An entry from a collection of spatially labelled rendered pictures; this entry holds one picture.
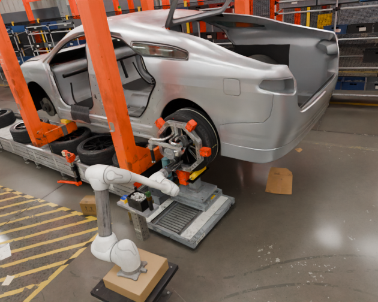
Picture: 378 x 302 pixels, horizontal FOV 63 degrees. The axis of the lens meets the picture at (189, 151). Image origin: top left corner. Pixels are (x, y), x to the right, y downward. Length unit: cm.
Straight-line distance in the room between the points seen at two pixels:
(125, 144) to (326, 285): 221
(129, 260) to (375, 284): 196
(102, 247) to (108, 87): 143
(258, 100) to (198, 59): 68
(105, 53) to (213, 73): 98
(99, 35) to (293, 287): 269
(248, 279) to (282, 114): 145
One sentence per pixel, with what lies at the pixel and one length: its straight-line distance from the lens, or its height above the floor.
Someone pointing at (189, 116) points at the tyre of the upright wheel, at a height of 116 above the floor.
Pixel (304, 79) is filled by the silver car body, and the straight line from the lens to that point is 437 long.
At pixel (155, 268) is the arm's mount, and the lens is 253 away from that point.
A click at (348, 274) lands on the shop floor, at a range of 307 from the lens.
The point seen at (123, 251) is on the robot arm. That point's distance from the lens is 237.
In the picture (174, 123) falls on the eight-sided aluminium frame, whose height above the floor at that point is 112.
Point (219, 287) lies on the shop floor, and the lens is 286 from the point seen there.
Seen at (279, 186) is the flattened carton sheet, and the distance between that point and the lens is 394.
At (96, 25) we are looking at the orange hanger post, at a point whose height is 209.
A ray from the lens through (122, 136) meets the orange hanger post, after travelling 316.
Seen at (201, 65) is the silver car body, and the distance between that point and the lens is 288.
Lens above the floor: 225
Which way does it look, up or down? 27 degrees down
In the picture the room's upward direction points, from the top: 8 degrees counter-clockwise
